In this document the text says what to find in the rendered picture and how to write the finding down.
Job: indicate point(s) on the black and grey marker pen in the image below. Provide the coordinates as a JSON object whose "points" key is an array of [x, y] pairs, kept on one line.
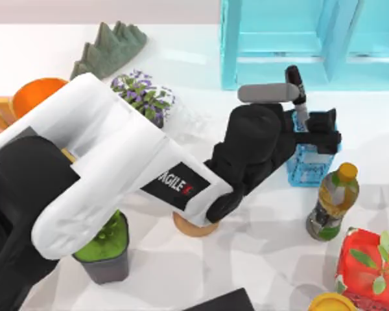
{"points": [[295, 82]]}

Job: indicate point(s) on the blue mesh basket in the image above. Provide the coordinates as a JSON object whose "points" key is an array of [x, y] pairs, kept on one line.
{"points": [[306, 175]]}

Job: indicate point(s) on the yellow-capped green tea bottle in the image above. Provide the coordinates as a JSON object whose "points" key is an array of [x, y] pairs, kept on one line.
{"points": [[335, 201]]}

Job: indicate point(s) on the pale grey rounded box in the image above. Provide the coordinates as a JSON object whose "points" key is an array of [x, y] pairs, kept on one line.
{"points": [[266, 93]]}

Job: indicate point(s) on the light blue rack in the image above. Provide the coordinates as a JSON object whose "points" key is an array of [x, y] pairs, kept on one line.
{"points": [[278, 42]]}

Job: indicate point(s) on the red pot with green plant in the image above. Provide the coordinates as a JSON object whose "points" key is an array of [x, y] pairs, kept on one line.
{"points": [[363, 259]]}

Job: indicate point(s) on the round wooden coaster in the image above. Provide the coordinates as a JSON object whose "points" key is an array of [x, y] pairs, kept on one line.
{"points": [[194, 230]]}

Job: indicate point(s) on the yellow round lid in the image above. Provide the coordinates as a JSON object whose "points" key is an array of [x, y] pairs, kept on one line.
{"points": [[332, 303]]}

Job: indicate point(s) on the purple flower plant pot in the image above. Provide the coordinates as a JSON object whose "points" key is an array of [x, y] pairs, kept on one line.
{"points": [[142, 94]]}

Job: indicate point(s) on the flat black board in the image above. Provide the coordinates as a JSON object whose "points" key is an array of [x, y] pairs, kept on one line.
{"points": [[223, 303]]}

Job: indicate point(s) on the grey-green mountain ornament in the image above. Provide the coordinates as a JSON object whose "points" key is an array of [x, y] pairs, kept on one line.
{"points": [[111, 52]]}

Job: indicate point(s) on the green plant in grey pot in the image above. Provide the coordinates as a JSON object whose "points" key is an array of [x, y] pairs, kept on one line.
{"points": [[107, 256]]}

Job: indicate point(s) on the orange bowl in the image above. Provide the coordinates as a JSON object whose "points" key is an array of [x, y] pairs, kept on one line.
{"points": [[32, 95]]}

